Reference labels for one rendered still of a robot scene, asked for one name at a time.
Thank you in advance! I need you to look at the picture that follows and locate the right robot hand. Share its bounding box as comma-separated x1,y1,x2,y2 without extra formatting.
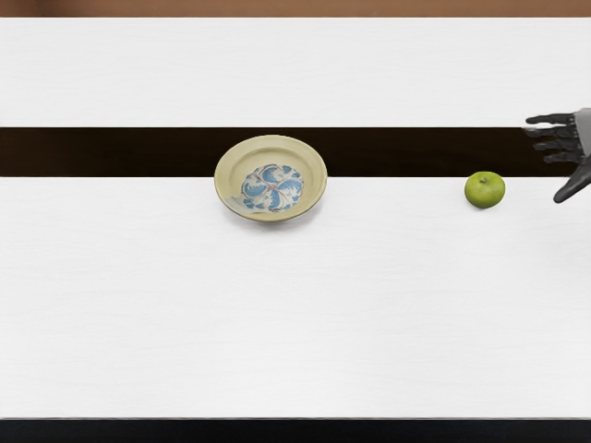
525,107,591,205

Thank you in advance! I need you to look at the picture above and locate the cream plate with blue pattern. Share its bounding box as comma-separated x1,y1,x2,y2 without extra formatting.
213,134,329,225

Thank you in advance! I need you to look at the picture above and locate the green apple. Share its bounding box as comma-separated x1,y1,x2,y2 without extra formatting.
464,171,506,210

